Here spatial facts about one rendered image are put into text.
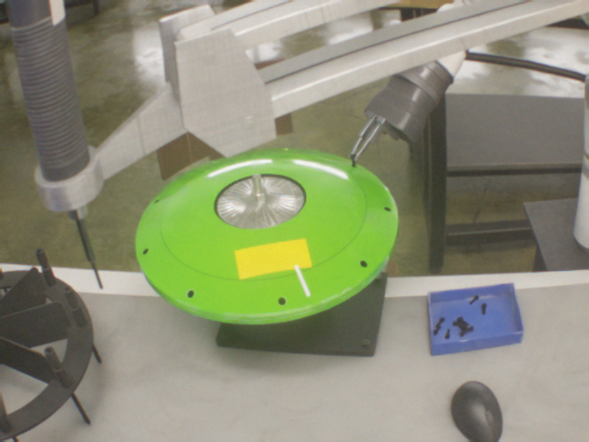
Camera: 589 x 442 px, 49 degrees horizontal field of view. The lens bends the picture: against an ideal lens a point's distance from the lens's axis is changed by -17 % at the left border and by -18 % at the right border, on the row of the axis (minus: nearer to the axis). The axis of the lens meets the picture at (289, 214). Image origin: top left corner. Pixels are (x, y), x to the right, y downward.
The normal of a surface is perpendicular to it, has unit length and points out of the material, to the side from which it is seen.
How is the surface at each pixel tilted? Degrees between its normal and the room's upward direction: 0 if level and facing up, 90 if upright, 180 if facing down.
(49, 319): 87
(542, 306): 0
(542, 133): 0
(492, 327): 0
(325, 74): 8
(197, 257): 17
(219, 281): 23
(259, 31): 90
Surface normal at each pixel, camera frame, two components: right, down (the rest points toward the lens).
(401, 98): -0.48, -0.45
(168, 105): 0.35, 0.54
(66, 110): 0.73, 0.36
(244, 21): -0.23, -0.75
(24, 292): 0.84, 0.20
